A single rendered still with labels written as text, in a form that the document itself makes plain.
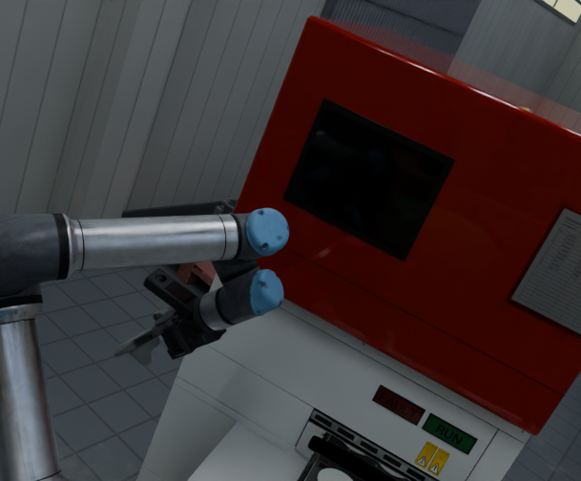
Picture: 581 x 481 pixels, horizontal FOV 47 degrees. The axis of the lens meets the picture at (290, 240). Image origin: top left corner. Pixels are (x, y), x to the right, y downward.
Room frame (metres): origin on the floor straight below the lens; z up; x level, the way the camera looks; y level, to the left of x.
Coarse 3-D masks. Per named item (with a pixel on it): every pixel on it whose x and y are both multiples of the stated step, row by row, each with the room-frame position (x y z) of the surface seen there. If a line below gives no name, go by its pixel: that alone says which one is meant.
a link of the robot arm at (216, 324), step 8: (208, 296) 1.11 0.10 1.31; (200, 304) 1.10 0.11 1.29; (208, 304) 1.09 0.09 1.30; (200, 312) 1.09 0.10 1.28; (208, 312) 1.09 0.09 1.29; (216, 312) 1.08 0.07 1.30; (208, 320) 1.08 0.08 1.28; (216, 320) 1.08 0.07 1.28; (216, 328) 1.09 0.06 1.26; (224, 328) 1.10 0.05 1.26
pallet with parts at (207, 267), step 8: (224, 200) 4.15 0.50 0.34; (232, 200) 4.23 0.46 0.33; (216, 208) 4.18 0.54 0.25; (224, 208) 4.11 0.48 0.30; (232, 208) 4.08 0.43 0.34; (184, 264) 3.54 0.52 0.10; (192, 264) 3.51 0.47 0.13; (200, 264) 3.53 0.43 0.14; (208, 264) 3.57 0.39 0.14; (184, 272) 3.53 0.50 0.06; (192, 272) 3.52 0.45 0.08; (200, 272) 3.49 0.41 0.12; (208, 272) 3.48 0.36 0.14; (216, 272) 3.52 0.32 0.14; (184, 280) 3.52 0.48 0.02; (192, 280) 3.54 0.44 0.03; (200, 280) 3.60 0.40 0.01; (208, 280) 3.43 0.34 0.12
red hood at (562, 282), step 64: (320, 64) 1.42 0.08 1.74; (384, 64) 1.39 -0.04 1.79; (448, 64) 1.70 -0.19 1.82; (320, 128) 1.41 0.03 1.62; (384, 128) 1.38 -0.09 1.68; (448, 128) 1.36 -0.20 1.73; (512, 128) 1.33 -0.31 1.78; (576, 128) 1.42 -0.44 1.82; (256, 192) 1.43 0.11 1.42; (320, 192) 1.39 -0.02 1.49; (384, 192) 1.36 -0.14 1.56; (448, 192) 1.34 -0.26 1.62; (512, 192) 1.32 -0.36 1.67; (576, 192) 1.30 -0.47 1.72; (320, 256) 1.39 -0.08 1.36; (384, 256) 1.36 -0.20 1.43; (448, 256) 1.33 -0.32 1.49; (512, 256) 1.31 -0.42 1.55; (576, 256) 1.28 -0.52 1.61; (384, 320) 1.34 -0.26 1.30; (448, 320) 1.32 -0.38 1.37; (512, 320) 1.29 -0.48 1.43; (576, 320) 1.27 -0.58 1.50; (448, 384) 1.30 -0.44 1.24; (512, 384) 1.28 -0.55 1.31
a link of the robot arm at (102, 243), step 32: (0, 224) 0.81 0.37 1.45; (32, 224) 0.81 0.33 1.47; (64, 224) 0.83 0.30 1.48; (96, 224) 0.87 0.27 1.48; (128, 224) 0.89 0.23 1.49; (160, 224) 0.92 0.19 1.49; (192, 224) 0.95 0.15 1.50; (224, 224) 0.98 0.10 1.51; (256, 224) 0.99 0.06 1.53; (0, 256) 0.78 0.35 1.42; (32, 256) 0.79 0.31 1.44; (64, 256) 0.81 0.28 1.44; (96, 256) 0.85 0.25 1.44; (128, 256) 0.87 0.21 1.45; (160, 256) 0.90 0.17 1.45; (192, 256) 0.94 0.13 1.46; (224, 256) 0.97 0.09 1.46; (256, 256) 1.01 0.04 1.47; (0, 288) 0.79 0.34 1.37
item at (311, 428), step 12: (312, 420) 1.40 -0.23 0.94; (312, 432) 1.39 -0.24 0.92; (324, 432) 1.38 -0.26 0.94; (300, 444) 1.39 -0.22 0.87; (336, 444) 1.37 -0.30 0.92; (348, 444) 1.37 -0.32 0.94; (360, 456) 1.36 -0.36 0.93; (372, 456) 1.36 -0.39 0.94; (348, 468) 1.38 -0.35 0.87; (372, 468) 1.35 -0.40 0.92; (384, 468) 1.34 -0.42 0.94; (396, 480) 1.34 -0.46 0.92; (408, 480) 1.33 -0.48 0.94
